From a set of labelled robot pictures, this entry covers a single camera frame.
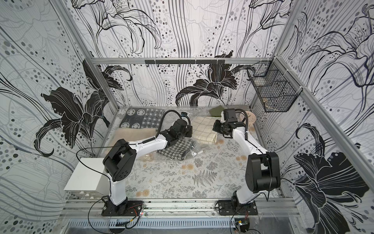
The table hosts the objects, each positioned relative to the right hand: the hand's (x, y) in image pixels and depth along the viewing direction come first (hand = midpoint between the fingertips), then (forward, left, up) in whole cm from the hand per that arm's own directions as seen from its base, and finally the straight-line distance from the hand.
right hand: (216, 124), depth 91 cm
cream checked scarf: (-3, +9, -3) cm, 10 cm away
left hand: (0, +17, -3) cm, 17 cm away
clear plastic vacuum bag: (+15, +36, -13) cm, 41 cm away
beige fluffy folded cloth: (-1, +58, -9) cm, 58 cm away
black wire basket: (+16, -36, +16) cm, 43 cm away
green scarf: (+25, -4, -15) cm, 30 cm away
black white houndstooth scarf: (-13, +26, -9) cm, 31 cm away
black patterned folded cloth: (+13, +53, -7) cm, 55 cm away
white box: (-34, +68, +2) cm, 76 cm away
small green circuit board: (-50, -10, -15) cm, 53 cm away
